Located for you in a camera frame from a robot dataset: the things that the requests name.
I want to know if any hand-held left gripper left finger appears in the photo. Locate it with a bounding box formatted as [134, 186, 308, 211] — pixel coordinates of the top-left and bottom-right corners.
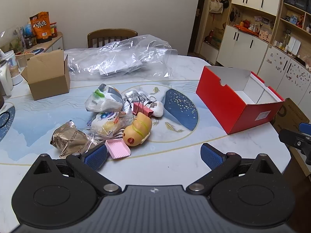
[33, 143, 122, 196]

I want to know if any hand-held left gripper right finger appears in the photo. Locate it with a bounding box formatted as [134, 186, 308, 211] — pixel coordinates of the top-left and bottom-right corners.
[187, 143, 280, 196]

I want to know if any white charging cable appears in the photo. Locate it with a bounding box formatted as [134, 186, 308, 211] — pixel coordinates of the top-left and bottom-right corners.
[97, 129, 125, 142]

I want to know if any brown snack packet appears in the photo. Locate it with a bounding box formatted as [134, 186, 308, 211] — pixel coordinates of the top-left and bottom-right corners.
[50, 120, 90, 159]

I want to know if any blueberry bread packet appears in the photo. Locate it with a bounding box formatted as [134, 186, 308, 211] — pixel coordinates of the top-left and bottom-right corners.
[87, 111, 134, 137]

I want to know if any yellow duck toy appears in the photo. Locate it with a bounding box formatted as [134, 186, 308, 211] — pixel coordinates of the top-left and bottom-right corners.
[123, 113, 153, 147]

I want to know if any red cardboard box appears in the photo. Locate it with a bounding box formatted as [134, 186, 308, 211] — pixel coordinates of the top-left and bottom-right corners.
[196, 65, 285, 135]

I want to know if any white plush keychain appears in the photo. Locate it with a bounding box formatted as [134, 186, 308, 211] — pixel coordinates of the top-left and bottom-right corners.
[149, 101, 164, 118]

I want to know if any silver foil packet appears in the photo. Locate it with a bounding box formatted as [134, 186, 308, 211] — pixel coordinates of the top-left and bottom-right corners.
[121, 89, 149, 113]

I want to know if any white blue patterned desktop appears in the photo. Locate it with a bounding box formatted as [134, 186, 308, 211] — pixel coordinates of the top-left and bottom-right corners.
[0, 50, 295, 233]

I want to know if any clear plastic wrapper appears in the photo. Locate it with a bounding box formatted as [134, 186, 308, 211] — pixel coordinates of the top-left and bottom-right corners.
[81, 131, 107, 154]

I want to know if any flat brown cardboard box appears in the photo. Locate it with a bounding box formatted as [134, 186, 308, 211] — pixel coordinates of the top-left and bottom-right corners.
[273, 98, 311, 177]

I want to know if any pink toy dustpan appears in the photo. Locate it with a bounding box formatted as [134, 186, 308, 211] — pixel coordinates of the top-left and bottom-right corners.
[104, 138, 131, 160]

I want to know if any white green snack bag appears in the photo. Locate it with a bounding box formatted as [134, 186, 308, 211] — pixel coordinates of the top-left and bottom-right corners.
[85, 83, 124, 113]

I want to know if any pink binder clip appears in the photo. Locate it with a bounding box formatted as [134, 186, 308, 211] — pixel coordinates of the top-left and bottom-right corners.
[132, 102, 154, 117]

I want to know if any white cabinet unit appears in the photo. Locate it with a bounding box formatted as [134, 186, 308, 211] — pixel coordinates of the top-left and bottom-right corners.
[202, 0, 311, 102]

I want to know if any clear plastic bag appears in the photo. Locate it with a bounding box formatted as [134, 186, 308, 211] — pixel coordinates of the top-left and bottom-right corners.
[64, 34, 179, 78]

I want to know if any white electric kettle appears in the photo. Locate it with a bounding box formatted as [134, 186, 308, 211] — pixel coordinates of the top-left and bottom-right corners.
[0, 59, 14, 97]

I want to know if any white patterned mug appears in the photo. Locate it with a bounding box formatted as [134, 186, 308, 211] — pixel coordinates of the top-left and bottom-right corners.
[3, 50, 23, 86]

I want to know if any white side cabinet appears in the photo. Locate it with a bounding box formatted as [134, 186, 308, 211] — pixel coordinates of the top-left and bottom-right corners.
[23, 32, 65, 54]

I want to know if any wooden chair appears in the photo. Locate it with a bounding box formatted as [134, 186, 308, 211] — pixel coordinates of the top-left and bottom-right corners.
[87, 29, 138, 48]

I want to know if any orange snack bag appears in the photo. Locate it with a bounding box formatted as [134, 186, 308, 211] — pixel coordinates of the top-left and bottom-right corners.
[30, 11, 52, 43]

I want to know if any dark wooden door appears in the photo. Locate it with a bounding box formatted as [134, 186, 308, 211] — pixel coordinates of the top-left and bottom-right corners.
[188, 0, 203, 55]

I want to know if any white tote bag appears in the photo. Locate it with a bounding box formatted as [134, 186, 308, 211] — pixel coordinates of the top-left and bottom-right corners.
[209, 0, 223, 14]

